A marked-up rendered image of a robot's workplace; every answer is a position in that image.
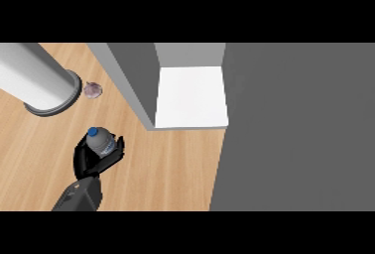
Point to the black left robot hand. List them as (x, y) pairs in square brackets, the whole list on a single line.
[(87, 164)]

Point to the blue-capped water bottle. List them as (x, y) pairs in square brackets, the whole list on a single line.
[(99, 141)]

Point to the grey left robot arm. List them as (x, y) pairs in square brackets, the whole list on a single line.
[(78, 197)]

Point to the grey open cabinet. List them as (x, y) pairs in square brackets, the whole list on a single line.
[(187, 96)]

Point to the dark grey cabinet door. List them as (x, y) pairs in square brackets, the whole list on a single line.
[(297, 129)]

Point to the purple garlic bulb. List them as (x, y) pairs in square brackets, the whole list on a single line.
[(93, 90)]

